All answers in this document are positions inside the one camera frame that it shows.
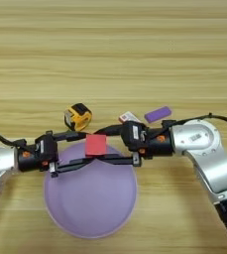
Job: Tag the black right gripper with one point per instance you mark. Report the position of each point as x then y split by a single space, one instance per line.
159 142

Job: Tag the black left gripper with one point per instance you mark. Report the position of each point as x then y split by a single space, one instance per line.
27 158

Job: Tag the red cube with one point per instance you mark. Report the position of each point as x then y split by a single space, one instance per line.
95 145

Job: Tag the yellow black tape measure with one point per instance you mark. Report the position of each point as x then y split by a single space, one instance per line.
78 117

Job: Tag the purple round plate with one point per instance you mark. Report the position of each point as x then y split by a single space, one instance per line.
90 198

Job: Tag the purple rectangular block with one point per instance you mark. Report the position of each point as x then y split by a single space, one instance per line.
158 114

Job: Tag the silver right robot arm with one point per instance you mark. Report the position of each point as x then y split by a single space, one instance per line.
201 149

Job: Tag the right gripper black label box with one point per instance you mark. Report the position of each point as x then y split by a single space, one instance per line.
133 134

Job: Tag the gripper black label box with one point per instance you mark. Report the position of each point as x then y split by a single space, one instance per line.
133 134
45 149

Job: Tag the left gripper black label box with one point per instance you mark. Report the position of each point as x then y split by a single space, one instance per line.
45 149

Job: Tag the red white card box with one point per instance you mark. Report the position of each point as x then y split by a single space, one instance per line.
129 116

